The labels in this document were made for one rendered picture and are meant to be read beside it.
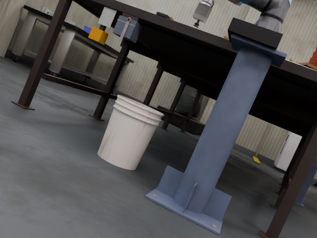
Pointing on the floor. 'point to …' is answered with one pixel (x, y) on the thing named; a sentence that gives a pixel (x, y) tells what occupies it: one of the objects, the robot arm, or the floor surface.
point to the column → (217, 140)
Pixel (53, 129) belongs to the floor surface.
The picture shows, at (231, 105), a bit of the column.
